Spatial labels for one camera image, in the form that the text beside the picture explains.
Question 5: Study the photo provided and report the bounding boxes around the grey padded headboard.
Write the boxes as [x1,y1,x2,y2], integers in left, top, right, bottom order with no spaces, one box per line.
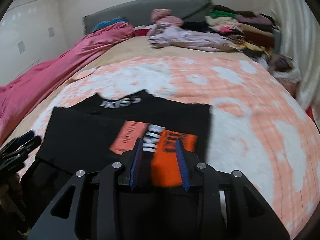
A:
[82,0,213,34]

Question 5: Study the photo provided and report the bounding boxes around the pink quilt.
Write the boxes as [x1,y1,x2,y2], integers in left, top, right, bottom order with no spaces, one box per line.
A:
[0,21,135,143]

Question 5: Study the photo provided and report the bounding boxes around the dark navy garment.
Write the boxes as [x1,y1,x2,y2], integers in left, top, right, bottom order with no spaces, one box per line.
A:
[182,21,208,33]

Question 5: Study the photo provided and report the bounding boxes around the pink fuzzy garment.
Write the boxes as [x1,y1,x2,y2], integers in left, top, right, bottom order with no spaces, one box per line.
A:
[151,9,184,27]

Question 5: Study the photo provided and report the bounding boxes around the bed with beige sheet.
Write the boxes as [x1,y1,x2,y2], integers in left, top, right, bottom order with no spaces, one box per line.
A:
[0,26,250,150]

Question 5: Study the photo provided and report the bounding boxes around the red cloth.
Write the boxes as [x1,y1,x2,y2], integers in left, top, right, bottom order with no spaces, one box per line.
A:
[134,27,153,37]

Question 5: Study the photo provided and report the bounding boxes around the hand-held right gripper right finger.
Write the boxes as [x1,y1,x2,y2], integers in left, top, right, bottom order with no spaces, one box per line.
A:
[176,139,291,240]

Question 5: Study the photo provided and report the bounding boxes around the plastic bag of clothes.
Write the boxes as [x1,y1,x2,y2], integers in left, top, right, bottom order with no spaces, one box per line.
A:
[260,54,303,83]

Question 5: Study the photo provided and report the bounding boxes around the black sweater with orange cuffs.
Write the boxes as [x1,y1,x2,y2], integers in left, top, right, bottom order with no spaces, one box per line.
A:
[21,89,213,240]

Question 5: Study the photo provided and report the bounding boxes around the peach white plaid blanket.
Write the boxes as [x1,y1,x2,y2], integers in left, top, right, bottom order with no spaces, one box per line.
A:
[0,55,320,240]

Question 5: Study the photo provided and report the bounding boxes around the pile of folded clothes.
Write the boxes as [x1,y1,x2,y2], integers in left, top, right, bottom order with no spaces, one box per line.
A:
[205,5,282,58]

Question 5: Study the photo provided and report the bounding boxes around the blue cloth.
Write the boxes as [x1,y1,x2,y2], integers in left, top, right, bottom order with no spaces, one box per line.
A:
[92,16,128,30]

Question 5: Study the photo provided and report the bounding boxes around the grey-blue cushion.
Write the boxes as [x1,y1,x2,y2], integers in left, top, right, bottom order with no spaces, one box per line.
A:
[272,30,282,54]

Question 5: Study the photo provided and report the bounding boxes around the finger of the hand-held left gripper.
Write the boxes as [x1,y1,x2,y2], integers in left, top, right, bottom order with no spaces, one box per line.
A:
[4,135,42,157]
[6,129,36,146]

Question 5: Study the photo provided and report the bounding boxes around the white satin curtain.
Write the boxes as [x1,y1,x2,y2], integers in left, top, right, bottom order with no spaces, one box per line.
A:
[272,0,320,110]

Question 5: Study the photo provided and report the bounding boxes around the white wardrobe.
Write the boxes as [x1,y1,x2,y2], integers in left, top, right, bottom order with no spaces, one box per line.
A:
[0,0,73,88]

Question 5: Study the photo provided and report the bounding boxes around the lavender garment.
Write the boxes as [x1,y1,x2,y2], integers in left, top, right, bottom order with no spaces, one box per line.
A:
[147,22,235,53]

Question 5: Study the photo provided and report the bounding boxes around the red fabric edge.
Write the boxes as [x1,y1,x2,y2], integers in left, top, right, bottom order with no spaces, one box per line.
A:
[306,106,320,128]

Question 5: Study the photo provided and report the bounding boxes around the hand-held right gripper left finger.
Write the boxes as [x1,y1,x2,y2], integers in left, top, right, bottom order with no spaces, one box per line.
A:
[27,138,144,240]

